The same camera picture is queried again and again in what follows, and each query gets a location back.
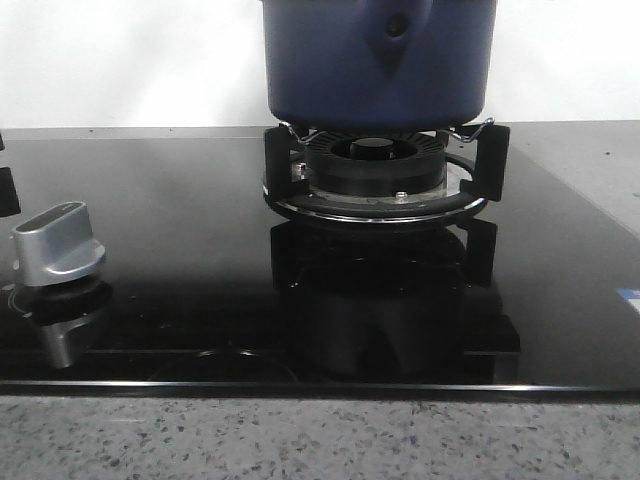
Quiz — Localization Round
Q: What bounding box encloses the black pot support grate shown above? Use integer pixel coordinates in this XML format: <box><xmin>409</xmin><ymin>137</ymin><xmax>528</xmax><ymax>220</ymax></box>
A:
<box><xmin>263</xmin><ymin>120</ymin><xmax>510</xmax><ymax>226</ymax></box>

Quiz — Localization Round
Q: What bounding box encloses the black glass gas cooktop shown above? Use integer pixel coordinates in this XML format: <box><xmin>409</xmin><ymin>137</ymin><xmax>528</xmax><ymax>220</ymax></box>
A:
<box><xmin>1</xmin><ymin>132</ymin><xmax>639</xmax><ymax>402</ymax></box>

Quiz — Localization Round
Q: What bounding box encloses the metal wire pot reducer ring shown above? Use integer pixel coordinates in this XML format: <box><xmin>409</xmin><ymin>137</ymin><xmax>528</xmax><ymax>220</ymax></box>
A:
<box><xmin>277</xmin><ymin>117</ymin><xmax>496</xmax><ymax>146</ymax></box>

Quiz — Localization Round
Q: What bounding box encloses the dark blue cooking pot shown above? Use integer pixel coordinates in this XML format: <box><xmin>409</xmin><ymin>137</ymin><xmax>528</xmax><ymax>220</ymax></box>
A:
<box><xmin>262</xmin><ymin>1</ymin><xmax>497</xmax><ymax>133</ymax></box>

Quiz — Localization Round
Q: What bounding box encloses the silver stove control knob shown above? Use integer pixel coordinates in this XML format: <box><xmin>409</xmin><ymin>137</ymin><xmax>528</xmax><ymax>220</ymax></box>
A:
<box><xmin>12</xmin><ymin>201</ymin><xmax>106</xmax><ymax>287</ymax></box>

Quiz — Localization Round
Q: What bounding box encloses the blue white energy label sticker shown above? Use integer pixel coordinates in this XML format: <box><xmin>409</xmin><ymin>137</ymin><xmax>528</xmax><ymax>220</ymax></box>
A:
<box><xmin>616</xmin><ymin>288</ymin><xmax>640</xmax><ymax>314</ymax></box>

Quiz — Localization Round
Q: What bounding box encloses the black gas burner head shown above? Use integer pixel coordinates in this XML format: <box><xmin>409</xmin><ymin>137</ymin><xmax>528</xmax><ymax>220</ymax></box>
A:
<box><xmin>304</xmin><ymin>132</ymin><xmax>446</xmax><ymax>197</ymax></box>

